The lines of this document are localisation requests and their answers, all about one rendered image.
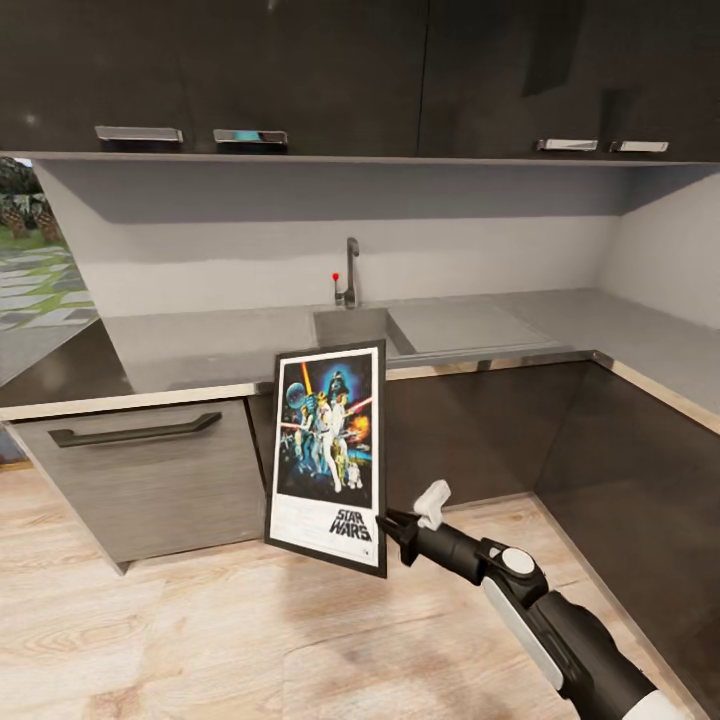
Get poster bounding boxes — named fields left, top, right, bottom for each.
left=264, top=339, right=388, bottom=579

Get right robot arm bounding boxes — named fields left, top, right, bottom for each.
left=374, top=481, right=688, bottom=720

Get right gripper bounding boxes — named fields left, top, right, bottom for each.
left=374, top=510, right=463, bottom=571

